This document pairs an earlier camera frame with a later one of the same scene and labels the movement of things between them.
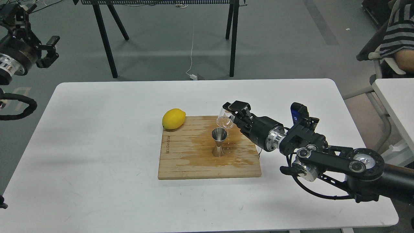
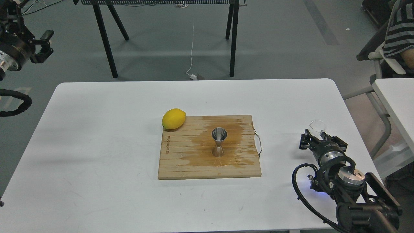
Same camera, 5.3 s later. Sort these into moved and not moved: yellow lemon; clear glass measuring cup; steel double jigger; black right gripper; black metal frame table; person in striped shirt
Moved: clear glass measuring cup; black right gripper
Not moved: person in striped shirt; black metal frame table; steel double jigger; yellow lemon
